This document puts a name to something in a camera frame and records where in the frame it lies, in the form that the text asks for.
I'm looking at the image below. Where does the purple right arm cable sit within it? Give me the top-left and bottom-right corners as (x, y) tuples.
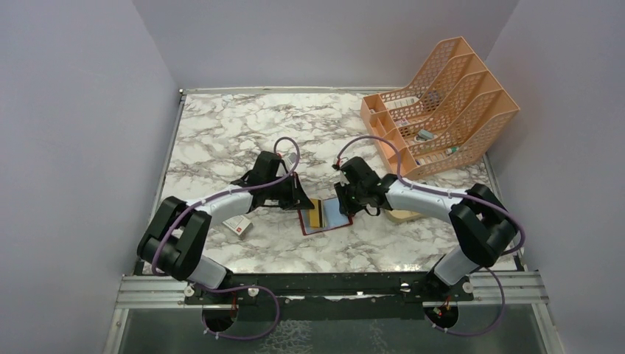
(334, 135), (527, 338)

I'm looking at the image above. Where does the aluminium frame rail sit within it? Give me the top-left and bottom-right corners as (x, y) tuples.
(115, 271), (550, 310)

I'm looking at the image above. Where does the peach plastic file organizer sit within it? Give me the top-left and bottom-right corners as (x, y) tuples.
(360, 37), (520, 180)

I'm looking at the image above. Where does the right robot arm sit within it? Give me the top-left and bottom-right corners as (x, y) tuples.
(333, 157), (519, 300)

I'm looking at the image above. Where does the grey item in organizer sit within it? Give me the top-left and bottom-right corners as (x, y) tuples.
(415, 129), (437, 142)

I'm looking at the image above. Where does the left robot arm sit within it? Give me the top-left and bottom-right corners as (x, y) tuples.
(136, 151), (314, 303)

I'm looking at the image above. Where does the red leather card holder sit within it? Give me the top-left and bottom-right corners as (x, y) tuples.
(298, 197), (353, 236)

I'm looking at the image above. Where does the gold credit card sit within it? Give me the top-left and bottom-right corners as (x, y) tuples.
(307, 198), (326, 229)

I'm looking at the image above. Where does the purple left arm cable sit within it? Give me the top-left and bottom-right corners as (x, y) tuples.
(151, 136), (301, 341)

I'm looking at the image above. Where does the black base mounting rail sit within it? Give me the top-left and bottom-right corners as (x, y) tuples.
(185, 271), (474, 308)

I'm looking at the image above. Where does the white box in organizer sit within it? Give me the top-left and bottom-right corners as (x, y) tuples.
(384, 96), (421, 110)

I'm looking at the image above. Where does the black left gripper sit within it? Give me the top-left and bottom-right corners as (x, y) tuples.
(265, 171), (315, 211)

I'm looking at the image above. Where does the small white card box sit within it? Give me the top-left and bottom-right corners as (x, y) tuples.
(223, 215), (254, 239)

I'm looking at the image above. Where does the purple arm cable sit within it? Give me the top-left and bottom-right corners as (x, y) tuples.
(151, 136), (301, 341)
(334, 135), (527, 338)

